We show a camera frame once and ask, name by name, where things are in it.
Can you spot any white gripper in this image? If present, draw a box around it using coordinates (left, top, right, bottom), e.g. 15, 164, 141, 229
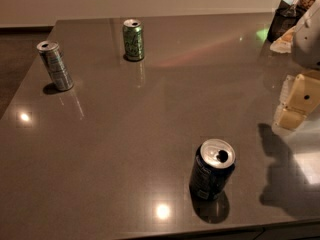
275, 0, 320, 130

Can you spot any silver soda can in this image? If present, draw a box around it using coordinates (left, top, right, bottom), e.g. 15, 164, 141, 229
37, 40, 73, 91

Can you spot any white wrapped snack packet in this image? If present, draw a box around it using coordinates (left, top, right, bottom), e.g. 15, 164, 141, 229
270, 27, 295, 54

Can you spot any black snack bag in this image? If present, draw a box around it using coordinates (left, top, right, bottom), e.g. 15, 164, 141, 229
267, 0, 306, 42

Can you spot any green soda can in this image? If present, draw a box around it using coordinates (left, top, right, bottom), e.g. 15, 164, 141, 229
122, 19, 144, 61

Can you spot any dark blue pepsi can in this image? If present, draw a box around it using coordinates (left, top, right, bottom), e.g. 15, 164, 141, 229
189, 139, 236, 201

